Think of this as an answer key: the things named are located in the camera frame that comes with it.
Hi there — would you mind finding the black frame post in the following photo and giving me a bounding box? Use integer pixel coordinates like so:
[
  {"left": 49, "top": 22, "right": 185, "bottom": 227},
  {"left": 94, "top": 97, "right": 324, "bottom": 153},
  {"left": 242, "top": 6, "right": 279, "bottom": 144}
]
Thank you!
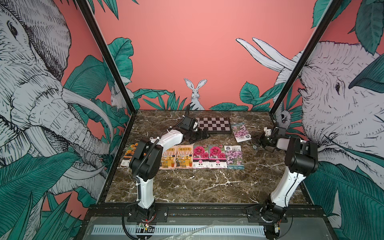
[
  {"left": 269, "top": 0, "right": 343, "bottom": 118},
  {"left": 74, "top": 0, "right": 137, "bottom": 114}
]

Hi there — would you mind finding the white slotted vent strip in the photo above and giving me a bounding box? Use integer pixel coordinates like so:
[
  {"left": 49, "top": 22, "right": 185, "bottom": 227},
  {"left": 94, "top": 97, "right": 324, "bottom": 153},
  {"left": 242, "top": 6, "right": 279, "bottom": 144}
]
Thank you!
[{"left": 90, "top": 224, "right": 266, "bottom": 237}]

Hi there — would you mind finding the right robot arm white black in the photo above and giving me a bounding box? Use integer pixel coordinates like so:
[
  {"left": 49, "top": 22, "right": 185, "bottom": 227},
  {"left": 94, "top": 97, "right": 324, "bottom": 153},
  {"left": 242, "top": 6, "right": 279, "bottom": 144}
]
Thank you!
[{"left": 259, "top": 127, "right": 319, "bottom": 210}]

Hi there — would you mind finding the orange marigold seed packet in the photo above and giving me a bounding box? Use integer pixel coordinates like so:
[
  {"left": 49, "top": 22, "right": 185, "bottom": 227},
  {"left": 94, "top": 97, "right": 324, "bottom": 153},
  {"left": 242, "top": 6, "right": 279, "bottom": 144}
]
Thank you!
[{"left": 120, "top": 143, "right": 138, "bottom": 167}]

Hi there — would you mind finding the right black frame post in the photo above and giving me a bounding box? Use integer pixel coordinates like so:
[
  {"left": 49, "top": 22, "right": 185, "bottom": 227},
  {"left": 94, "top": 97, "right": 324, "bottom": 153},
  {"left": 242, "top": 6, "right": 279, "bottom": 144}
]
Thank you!
[{"left": 269, "top": 0, "right": 343, "bottom": 118}]

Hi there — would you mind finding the sunflower shop seed packet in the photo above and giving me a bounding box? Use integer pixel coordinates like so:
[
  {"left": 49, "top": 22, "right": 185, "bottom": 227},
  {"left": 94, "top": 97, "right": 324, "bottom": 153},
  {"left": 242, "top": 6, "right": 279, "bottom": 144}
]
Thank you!
[
  {"left": 160, "top": 147, "right": 177, "bottom": 170},
  {"left": 176, "top": 145, "right": 194, "bottom": 169}
]

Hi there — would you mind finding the left black frame post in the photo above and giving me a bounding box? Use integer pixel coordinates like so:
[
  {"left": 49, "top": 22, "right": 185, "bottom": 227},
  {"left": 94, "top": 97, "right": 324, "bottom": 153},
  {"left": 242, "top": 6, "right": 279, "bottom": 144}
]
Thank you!
[{"left": 74, "top": 0, "right": 137, "bottom": 114}]

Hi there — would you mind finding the checkered chess board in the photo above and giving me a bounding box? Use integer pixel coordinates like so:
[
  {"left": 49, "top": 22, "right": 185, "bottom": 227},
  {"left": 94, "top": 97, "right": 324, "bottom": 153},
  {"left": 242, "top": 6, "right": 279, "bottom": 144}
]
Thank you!
[{"left": 197, "top": 117, "right": 232, "bottom": 134}]

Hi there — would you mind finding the purple flower seed packet front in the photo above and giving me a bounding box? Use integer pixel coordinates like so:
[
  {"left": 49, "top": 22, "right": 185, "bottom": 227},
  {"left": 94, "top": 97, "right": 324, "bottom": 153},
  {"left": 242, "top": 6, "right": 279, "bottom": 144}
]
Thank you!
[{"left": 224, "top": 146, "right": 245, "bottom": 170}]

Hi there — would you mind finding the clear plastic wrap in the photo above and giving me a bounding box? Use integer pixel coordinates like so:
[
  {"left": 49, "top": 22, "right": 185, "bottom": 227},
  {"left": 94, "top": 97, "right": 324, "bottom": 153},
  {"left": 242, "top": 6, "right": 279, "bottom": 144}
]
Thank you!
[{"left": 164, "top": 225, "right": 214, "bottom": 240}]

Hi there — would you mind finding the black front mounting rail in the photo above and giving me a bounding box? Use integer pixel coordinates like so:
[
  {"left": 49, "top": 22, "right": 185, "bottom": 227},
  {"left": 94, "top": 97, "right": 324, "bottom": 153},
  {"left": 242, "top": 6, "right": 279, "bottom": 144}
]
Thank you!
[{"left": 84, "top": 203, "right": 326, "bottom": 225}]

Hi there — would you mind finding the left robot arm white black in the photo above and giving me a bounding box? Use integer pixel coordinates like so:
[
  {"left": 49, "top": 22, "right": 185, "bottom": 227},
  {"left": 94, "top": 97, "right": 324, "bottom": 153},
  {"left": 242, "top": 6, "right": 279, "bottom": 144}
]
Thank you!
[{"left": 129, "top": 115, "right": 210, "bottom": 211}]

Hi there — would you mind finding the pink flower seed packet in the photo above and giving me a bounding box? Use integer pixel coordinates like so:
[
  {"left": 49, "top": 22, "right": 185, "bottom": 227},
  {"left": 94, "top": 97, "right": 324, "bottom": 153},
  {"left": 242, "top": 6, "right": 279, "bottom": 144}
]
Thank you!
[
  {"left": 193, "top": 145, "right": 209, "bottom": 169},
  {"left": 209, "top": 145, "right": 227, "bottom": 169}
]

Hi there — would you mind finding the purple flower seed packet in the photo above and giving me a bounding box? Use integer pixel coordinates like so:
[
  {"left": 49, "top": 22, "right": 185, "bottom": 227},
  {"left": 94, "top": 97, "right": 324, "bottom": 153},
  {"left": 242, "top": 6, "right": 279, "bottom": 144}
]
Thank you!
[
  {"left": 231, "top": 123, "right": 252, "bottom": 143},
  {"left": 224, "top": 146, "right": 245, "bottom": 170}
]

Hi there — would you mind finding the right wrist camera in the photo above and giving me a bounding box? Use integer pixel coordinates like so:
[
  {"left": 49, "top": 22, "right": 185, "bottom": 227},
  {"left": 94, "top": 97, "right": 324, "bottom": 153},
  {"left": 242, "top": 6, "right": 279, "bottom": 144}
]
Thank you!
[{"left": 264, "top": 127, "right": 272, "bottom": 137}]

